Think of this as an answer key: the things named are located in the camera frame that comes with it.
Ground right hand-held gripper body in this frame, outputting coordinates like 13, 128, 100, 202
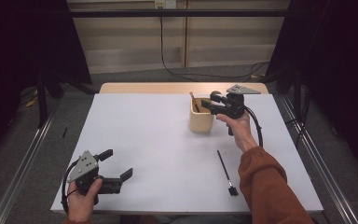
212, 83, 262, 137

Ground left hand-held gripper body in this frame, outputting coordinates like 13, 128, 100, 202
66, 149, 124, 206

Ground beige square cup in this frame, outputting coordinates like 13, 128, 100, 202
188, 96, 215, 134

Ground black makeup brush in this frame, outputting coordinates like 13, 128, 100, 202
216, 149, 240, 197

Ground person's right hand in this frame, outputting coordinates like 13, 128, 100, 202
215, 111, 259, 154

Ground person's left hand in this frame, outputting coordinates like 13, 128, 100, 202
66, 177, 104, 223

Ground white table mat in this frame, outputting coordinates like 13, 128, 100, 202
50, 92, 324, 215

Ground black metal stand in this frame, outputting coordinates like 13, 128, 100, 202
34, 70, 49, 129

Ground yellow tape strip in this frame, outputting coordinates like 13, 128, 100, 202
24, 96, 40, 108

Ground black horizontal bar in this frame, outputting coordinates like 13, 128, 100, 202
69, 8, 291, 19

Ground black curtain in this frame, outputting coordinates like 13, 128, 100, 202
265, 0, 358, 172
0, 0, 93, 164

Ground right hand-held gripper cable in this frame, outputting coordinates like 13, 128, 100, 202
243, 105, 265, 148

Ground aluminium floor rail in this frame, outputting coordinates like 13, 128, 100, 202
0, 101, 61, 224
281, 95, 358, 224

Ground black floor cables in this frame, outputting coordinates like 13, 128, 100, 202
286, 90, 312, 147

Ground black wall cable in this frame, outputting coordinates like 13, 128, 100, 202
158, 15, 270, 83

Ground white wall socket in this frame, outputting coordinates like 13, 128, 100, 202
154, 0, 178, 9

